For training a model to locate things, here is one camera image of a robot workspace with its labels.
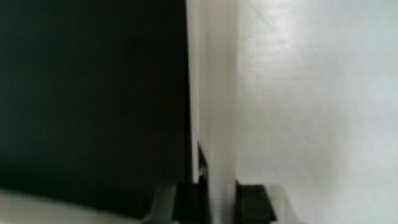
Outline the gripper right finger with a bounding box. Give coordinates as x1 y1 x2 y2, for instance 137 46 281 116
234 183 277 224

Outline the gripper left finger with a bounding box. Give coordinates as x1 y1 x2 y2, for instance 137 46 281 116
140 146 211 224

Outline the white desk tabletop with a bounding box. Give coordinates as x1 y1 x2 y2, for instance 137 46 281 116
186 0 398 224

